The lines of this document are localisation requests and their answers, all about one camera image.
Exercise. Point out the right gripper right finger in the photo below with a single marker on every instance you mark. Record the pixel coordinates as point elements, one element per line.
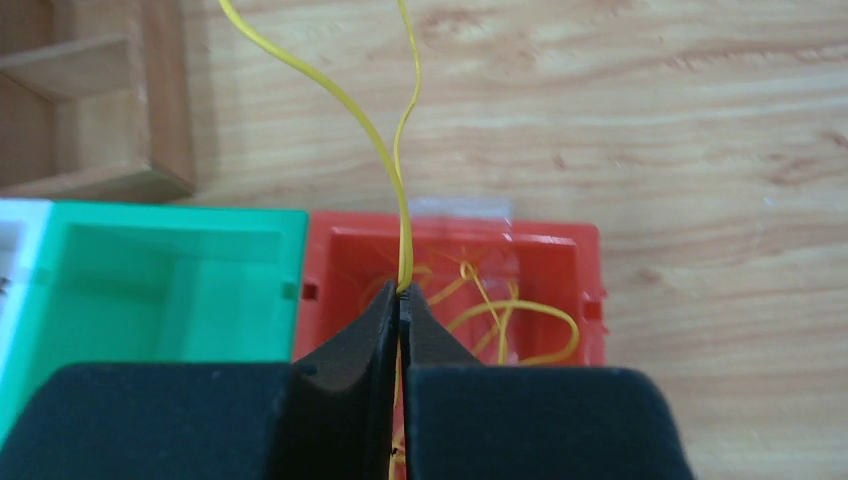
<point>466,420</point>

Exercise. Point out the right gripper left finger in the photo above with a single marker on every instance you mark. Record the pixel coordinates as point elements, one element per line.
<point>326,416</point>

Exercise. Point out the red plastic bin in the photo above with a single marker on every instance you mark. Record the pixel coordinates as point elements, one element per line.
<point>512,292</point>

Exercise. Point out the green plastic bin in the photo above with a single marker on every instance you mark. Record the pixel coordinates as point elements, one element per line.
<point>140,283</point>

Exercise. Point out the white plastic bin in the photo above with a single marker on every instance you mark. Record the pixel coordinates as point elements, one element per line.
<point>24,223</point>

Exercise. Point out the wooden compartment tray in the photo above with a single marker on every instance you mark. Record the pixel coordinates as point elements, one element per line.
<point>94,101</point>

